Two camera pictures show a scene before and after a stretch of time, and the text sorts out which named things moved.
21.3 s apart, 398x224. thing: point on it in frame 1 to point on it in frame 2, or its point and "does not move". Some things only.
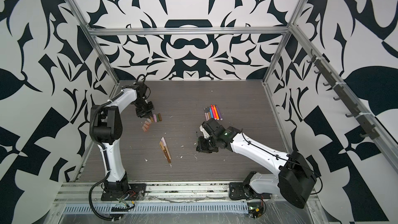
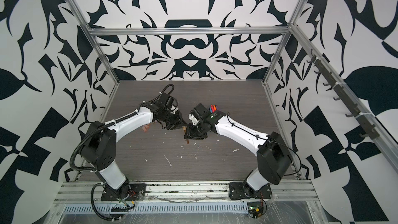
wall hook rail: [371, 130] does not move
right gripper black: [200, 148] to [189, 134]
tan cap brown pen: [165, 152] to [184, 128]
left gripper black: [146, 115] to [180, 123]
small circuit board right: [255, 209] does not move
